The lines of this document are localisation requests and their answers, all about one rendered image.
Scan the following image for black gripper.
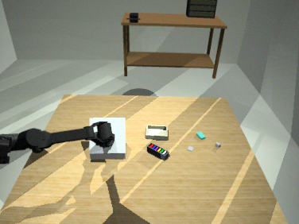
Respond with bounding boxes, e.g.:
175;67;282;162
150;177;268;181
0;134;15;151

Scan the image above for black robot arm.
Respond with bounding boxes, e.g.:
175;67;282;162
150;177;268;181
0;122;115;164

